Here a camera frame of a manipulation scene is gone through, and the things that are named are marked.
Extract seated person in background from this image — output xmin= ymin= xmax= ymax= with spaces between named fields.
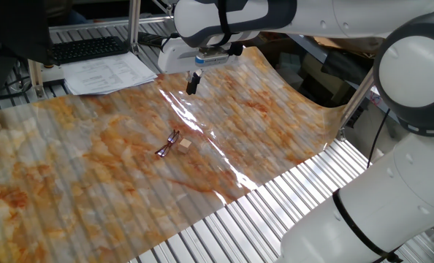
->
xmin=45 ymin=0 xmax=94 ymax=26

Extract black keyboard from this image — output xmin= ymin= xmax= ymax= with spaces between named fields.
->
xmin=51 ymin=35 xmax=129 ymax=66

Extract orange marble pattern mat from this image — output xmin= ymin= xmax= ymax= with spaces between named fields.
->
xmin=0 ymin=46 xmax=346 ymax=263

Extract silver wrist camera blue ends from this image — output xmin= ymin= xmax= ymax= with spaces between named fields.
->
xmin=194 ymin=46 xmax=229 ymax=67

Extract black camera cable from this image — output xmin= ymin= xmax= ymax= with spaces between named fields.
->
xmin=366 ymin=107 xmax=392 ymax=169

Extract dark red framed glasses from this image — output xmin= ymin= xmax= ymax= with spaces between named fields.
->
xmin=154 ymin=129 xmax=180 ymax=159

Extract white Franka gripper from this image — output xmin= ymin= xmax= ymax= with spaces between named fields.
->
xmin=157 ymin=37 xmax=244 ymax=96

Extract printed paper stack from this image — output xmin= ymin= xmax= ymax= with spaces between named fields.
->
xmin=61 ymin=51 xmax=159 ymax=96

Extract aluminium frame post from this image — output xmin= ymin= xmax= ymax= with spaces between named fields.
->
xmin=128 ymin=0 xmax=142 ymax=56
xmin=335 ymin=69 xmax=375 ymax=142

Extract black monitor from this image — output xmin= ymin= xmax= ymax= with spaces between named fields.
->
xmin=0 ymin=0 xmax=56 ymax=67

